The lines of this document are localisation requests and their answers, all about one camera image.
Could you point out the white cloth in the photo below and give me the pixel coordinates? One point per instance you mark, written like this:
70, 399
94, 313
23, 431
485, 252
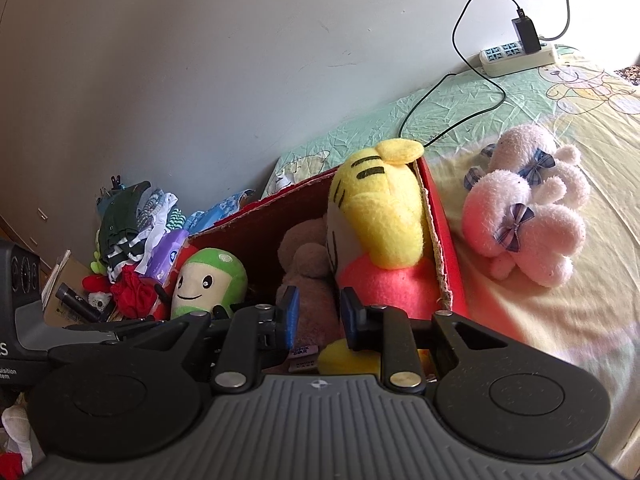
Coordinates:
17, 430

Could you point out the black charger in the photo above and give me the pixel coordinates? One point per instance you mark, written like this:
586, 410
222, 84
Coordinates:
526, 35

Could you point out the dark green striped garment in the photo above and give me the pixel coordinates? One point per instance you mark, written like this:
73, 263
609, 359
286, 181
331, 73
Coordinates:
120, 220

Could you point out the yellow tiger plush toy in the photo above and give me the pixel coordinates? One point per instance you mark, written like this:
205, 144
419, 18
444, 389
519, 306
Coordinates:
380, 220

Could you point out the brown cardboard box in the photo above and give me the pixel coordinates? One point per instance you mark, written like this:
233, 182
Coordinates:
60, 280

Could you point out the blue patterned packet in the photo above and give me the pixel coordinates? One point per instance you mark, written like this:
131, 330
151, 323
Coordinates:
222, 210

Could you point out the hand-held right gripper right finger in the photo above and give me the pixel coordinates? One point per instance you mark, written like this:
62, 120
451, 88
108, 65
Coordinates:
350, 322

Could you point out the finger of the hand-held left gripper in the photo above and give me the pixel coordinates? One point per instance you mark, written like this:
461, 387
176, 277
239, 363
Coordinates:
130, 326

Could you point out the purple packet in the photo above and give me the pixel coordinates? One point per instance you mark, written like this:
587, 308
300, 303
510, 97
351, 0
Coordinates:
167, 255

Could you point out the green plush toy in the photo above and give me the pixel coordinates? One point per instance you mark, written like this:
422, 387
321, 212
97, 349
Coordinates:
210, 280

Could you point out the beige pink bear plush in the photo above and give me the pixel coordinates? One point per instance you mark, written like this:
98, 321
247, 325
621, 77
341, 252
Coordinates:
305, 270

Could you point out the white power strip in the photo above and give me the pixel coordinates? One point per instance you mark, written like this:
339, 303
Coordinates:
500, 62

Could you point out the black flashlight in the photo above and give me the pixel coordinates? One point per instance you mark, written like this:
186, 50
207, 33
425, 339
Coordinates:
80, 302

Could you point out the red cloth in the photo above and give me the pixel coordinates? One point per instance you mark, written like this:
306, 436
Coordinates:
132, 295

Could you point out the red cardboard box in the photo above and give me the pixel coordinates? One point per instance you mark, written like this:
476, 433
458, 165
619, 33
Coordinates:
442, 220

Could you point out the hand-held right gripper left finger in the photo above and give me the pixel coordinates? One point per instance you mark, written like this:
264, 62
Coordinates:
293, 317

